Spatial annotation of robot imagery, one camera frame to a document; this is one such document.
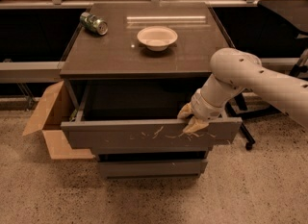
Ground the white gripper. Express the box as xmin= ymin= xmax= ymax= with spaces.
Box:
xmin=177 ymin=88 xmax=222 ymax=134

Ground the grey top drawer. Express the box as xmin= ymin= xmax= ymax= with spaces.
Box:
xmin=60 ymin=79 xmax=244 ymax=150

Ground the grey drawer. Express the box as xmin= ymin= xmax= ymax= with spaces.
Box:
xmin=90 ymin=146 xmax=213 ymax=155
xmin=60 ymin=79 xmax=244 ymax=150
xmin=98 ymin=159 xmax=208 ymax=178

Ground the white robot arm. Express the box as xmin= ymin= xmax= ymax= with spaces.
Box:
xmin=178 ymin=48 xmax=308 ymax=134

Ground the grey middle drawer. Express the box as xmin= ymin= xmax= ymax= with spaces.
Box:
xmin=90 ymin=146 xmax=213 ymax=155

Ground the grey bottom drawer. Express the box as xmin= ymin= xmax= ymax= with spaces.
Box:
xmin=98 ymin=159 xmax=208 ymax=178

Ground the dark grey drawer cabinet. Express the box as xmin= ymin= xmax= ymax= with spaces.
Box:
xmin=60 ymin=2 xmax=244 ymax=180

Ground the open cardboard box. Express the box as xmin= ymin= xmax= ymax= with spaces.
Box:
xmin=23 ymin=81 xmax=94 ymax=160

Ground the dark side table top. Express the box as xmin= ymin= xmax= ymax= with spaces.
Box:
xmin=258 ymin=0 xmax=308 ymax=35

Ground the black wheeled stand base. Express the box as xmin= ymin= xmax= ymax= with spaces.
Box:
xmin=224 ymin=92 xmax=283 ymax=151

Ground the white paper bowl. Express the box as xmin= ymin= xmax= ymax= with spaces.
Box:
xmin=137 ymin=26 xmax=178 ymax=52

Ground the green soda can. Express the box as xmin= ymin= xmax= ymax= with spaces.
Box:
xmin=80 ymin=12 xmax=108 ymax=36

